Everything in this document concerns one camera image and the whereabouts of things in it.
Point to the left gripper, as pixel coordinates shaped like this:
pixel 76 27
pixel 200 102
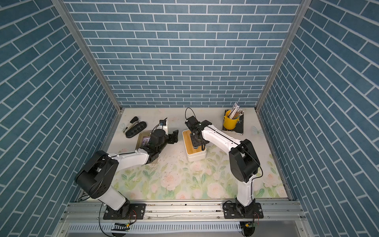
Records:
pixel 175 139

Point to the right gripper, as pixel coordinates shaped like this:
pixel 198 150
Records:
pixel 195 143

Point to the white box wooden lid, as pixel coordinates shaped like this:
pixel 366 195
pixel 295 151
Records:
pixel 189 143

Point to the beige tissue box base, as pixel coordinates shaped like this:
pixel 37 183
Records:
pixel 142 139

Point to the purple tissue paper pack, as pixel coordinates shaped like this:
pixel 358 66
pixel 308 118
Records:
pixel 145 140

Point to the white tissue box base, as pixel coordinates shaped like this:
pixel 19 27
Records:
pixel 195 154

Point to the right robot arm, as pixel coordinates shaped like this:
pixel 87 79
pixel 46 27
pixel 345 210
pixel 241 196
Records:
pixel 244 162

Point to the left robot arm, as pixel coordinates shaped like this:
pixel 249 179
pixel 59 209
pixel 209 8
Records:
pixel 96 176

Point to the yellow pen cup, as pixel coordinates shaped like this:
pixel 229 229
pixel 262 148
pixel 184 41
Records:
pixel 229 124

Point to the floral table mat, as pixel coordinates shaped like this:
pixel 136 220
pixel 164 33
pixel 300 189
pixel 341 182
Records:
pixel 173 176

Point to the black glasses case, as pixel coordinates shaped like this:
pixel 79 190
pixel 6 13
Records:
pixel 139 127

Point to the beige black stapler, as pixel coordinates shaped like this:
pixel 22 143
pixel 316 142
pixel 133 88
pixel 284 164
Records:
pixel 130 124

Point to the black book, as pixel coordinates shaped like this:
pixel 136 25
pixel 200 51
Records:
pixel 240 126

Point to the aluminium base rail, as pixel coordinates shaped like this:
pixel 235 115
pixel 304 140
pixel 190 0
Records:
pixel 186 218

